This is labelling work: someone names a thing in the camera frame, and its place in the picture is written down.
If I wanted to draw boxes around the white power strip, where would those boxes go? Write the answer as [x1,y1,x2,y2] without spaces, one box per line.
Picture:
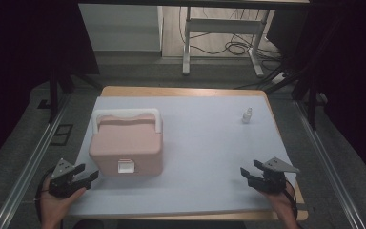
[271,72,289,85]

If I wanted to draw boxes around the wooden table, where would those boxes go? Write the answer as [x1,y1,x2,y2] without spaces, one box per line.
[66,85,309,222]

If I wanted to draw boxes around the aluminium floor rail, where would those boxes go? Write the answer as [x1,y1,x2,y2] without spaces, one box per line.
[294,99,366,229]
[0,94,74,229]

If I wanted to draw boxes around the small white dropper bottle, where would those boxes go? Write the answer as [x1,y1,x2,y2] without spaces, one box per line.
[241,107,254,125]

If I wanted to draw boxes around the person's dark clothing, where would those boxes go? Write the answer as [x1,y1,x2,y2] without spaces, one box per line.
[71,219,247,229]

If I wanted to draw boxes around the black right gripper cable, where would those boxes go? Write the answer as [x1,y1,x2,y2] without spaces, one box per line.
[284,178,299,221]

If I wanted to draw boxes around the person's left hand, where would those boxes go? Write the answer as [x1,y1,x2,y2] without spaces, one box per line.
[39,176,87,223]

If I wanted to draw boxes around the white metal desk frame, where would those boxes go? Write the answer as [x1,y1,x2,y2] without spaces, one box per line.
[181,6,275,78]

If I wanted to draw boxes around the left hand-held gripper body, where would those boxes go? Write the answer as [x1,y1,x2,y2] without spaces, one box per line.
[48,157,84,198]

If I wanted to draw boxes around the pink storage box white handle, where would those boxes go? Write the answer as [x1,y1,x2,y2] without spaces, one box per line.
[88,108,165,177]

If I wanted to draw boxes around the black metal stand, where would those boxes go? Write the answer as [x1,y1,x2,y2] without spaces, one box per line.
[47,61,103,124]
[263,61,319,132]

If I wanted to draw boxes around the black floor socket frame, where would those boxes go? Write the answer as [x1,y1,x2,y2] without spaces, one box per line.
[50,123,74,147]

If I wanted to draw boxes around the white cabinet panel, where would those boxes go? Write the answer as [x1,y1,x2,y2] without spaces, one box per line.
[78,3,164,52]

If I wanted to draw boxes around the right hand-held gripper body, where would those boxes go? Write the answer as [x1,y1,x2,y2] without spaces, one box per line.
[256,156,300,195]

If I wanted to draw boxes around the dark curtain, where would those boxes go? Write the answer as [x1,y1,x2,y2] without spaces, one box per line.
[298,0,366,192]
[0,0,100,175]

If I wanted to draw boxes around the black floor cables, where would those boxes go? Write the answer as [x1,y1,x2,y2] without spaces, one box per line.
[178,6,284,63]

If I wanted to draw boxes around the person's right hand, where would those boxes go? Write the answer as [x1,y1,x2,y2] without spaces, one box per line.
[260,182,299,221]

